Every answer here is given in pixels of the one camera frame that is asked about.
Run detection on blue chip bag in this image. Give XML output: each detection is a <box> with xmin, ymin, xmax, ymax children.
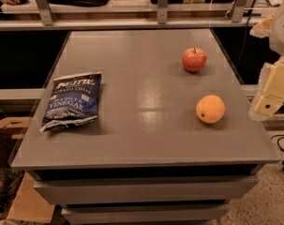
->
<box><xmin>40</xmin><ymin>72</ymin><xmax>101</xmax><ymax>132</ymax></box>

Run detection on red apple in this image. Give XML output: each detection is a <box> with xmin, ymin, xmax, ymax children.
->
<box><xmin>182</xmin><ymin>47</ymin><xmax>207</xmax><ymax>72</ymax></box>

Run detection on metal frame post middle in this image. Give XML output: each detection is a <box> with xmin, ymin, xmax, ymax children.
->
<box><xmin>157</xmin><ymin>0</ymin><xmax>168</xmax><ymax>24</ymax></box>

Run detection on grey lower drawer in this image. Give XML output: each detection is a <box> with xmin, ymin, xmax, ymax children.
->
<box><xmin>62</xmin><ymin>203</ymin><xmax>229</xmax><ymax>224</ymax></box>

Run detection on orange fruit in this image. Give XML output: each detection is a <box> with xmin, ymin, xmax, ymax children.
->
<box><xmin>196</xmin><ymin>95</ymin><xmax>225</xmax><ymax>124</ymax></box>

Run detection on metal frame post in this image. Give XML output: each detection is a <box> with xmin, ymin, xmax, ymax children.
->
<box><xmin>230</xmin><ymin>0</ymin><xmax>247</xmax><ymax>23</ymax></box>
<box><xmin>157</xmin><ymin>0</ymin><xmax>168</xmax><ymax>24</ymax></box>
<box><xmin>35</xmin><ymin>0</ymin><xmax>53</xmax><ymax>26</ymax></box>

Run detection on cardboard box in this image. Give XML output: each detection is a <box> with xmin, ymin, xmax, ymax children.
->
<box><xmin>0</xmin><ymin>117</ymin><xmax>54</xmax><ymax>225</ymax></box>

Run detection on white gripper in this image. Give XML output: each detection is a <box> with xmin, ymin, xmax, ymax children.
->
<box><xmin>248</xmin><ymin>1</ymin><xmax>284</xmax><ymax>121</ymax></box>

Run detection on grey upper drawer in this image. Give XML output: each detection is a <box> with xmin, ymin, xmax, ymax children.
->
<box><xmin>35</xmin><ymin>175</ymin><xmax>258</xmax><ymax>205</ymax></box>

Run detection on grey drawer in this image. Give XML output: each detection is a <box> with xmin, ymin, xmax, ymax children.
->
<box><xmin>35</xmin><ymin>175</ymin><xmax>258</xmax><ymax>205</ymax></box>
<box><xmin>62</xmin><ymin>203</ymin><xmax>229</xmax><ymax>224</ymax></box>

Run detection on metal frame post left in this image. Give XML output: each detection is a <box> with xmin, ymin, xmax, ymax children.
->
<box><xmin>35</xmin><ymin>0</ymin><xmax>53</xmax><ymax>26</ymax></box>

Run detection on metal frame post right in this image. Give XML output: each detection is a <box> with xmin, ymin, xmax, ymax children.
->
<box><xmin>230</xmin><ymin>0</ymin><xmax>247</xmax><ymax>23</ymax></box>

